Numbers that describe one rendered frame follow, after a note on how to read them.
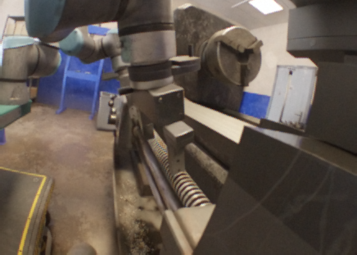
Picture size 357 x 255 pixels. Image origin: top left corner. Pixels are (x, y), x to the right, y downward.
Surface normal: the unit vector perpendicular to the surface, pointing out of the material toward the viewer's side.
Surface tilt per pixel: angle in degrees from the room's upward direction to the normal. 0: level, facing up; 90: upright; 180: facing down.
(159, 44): 97
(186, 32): 90
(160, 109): 96
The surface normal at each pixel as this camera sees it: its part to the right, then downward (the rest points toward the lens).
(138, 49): -0.12, 0.48
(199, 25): 0.35, 0.25
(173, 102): 0.52, 0.38
